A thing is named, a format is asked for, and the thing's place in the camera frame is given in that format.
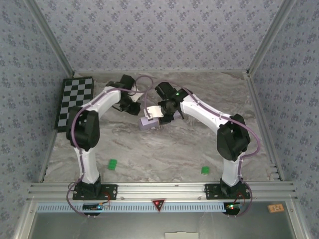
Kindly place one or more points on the aluminium mounting rail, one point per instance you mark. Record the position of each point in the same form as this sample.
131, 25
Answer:
159, 190

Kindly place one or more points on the small green block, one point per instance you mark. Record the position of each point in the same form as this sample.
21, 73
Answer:
112, 164
205, 170

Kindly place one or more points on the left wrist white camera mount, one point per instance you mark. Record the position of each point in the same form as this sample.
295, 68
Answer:
137, 95

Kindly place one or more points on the small circuit board green light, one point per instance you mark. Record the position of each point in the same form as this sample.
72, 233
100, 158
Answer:
231, 207

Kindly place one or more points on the black grey checkerboard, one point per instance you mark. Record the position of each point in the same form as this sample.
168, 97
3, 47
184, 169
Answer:
74, 99

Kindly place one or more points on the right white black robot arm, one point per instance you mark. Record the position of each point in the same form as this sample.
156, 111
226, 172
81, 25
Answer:
233, 139

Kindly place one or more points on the white and lilac paper box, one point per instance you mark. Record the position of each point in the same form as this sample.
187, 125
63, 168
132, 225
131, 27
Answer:
147, 124

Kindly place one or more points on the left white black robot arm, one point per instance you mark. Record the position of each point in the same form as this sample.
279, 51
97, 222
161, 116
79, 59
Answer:
84, 129

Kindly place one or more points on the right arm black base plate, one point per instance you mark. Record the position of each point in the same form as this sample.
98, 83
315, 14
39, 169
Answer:
211, 191

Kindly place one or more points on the red triangle marker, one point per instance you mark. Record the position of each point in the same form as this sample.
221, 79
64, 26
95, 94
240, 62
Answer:
158, 204

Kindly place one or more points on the white paper sheet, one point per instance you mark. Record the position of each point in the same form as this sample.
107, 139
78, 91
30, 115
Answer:
181, 235

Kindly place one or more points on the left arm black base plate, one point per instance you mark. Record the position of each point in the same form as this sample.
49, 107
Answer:
111, 191

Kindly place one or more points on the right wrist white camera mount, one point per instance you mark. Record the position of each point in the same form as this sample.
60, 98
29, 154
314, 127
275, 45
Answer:
154, 112

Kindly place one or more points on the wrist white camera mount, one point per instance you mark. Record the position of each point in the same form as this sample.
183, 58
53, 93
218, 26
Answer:
154, 112
137, 95

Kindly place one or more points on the grey metal panel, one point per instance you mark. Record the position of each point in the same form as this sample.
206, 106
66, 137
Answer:
99, 226

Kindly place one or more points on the small wooden tag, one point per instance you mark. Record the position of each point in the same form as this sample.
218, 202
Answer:
275, 208

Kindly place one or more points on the aluminium frame post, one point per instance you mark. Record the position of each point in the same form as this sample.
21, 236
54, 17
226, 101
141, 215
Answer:
271, 37

